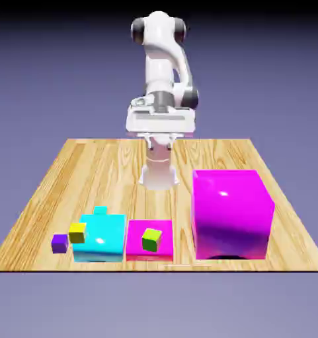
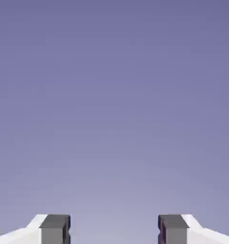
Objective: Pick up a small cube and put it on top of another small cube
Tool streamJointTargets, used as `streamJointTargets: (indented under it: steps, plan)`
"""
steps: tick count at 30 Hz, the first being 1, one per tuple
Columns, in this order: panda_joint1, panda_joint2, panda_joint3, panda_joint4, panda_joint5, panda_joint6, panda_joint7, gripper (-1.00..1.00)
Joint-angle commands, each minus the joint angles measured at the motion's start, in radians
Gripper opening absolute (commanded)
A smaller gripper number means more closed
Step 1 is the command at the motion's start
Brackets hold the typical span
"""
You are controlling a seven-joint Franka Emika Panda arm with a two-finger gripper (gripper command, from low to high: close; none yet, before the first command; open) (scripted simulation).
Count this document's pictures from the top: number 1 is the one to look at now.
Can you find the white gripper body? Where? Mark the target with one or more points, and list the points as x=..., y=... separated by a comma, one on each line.
x=160, y=122

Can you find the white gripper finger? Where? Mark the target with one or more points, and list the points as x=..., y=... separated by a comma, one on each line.
x=170, y=142
x=149, y=144

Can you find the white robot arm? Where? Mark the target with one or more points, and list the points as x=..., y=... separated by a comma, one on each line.
x=158, y=52

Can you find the small cyan cube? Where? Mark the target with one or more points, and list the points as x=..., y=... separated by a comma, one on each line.
x=100, y=210

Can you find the small green cube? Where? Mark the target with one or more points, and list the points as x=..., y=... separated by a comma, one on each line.
x=151, y=239

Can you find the small yellow cube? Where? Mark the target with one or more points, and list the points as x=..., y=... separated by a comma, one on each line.
x=77, y=232

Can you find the small purple cube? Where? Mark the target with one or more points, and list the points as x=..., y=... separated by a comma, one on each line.
x=59, y=243

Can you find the large magenta box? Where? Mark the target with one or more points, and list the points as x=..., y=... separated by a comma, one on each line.
x=231, y=214

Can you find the flat magenta box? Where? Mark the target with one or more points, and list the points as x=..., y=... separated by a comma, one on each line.
x=137, y=237

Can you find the large cyan box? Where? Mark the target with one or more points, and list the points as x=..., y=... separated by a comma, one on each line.
x=105, y=237

